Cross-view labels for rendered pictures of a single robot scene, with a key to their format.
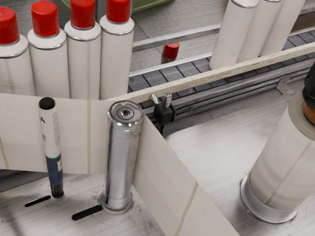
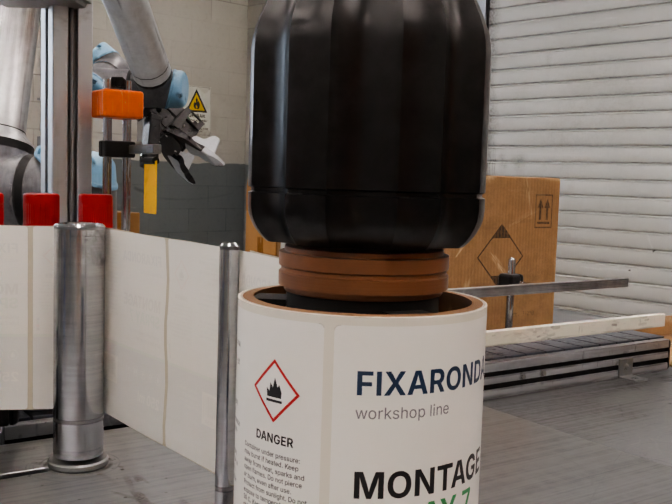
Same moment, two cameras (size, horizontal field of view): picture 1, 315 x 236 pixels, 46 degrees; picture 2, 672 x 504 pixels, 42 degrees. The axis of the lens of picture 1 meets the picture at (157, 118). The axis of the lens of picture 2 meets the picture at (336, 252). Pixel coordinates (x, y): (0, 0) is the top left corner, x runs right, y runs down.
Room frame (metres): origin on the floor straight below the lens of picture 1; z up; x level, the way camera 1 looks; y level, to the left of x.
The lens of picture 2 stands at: (-0.39, -0.19, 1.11)
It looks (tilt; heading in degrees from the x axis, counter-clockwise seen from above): 5 degrees down; 3
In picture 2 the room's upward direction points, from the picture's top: 2 degrees clockwise
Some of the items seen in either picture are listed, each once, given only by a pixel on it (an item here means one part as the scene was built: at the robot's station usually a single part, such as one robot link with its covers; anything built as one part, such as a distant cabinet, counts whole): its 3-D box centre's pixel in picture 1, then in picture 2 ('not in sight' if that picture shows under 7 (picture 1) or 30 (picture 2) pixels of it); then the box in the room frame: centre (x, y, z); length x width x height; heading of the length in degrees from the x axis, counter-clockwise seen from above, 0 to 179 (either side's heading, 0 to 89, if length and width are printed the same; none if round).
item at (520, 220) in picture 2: not in sight; (448, 250); (1.17, -0.32, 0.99); 0.30 x 0.24 x 0.27; 129
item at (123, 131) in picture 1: (120, 163); (78, 345); (0.26, 0.03, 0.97); 0.05 x 0.05 x 0.19
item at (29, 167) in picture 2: not in sight; (72, 191); (0.91, 0.27, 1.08); 0.13 x 0.12 x 0.14; 88
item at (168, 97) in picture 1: (163, 118); not in sight; (0.43, -0.01, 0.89); 0.03 x 0.03 x 0.12; 37
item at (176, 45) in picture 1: (171, 47); not in sight; (0.69, 0.00, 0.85); 0.03 x 0.03 x 0.03
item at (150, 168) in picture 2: not in sight; (150, 185); (0.51, 0.05, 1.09); 0.03 x 0.01 x 0.06; 37
